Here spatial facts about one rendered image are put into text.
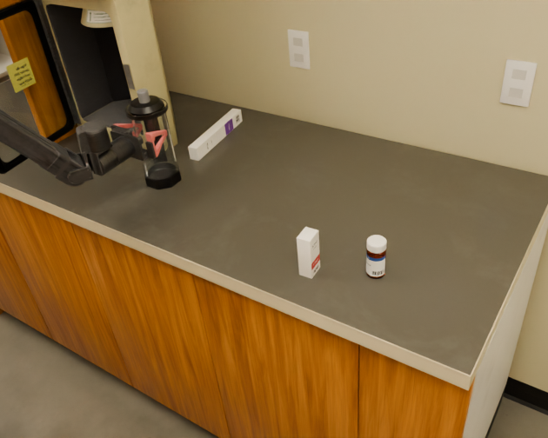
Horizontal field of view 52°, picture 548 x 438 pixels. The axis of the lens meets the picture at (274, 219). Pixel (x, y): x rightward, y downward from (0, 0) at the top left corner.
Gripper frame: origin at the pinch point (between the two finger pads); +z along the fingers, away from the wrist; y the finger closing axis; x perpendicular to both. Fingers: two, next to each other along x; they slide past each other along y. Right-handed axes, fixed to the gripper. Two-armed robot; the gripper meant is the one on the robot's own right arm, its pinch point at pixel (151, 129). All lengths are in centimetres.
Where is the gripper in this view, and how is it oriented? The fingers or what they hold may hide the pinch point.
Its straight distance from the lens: 153.9
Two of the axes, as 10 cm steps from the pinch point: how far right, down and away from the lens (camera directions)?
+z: 5.5, -5.4, 6.4
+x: 0.9, 8.0, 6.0
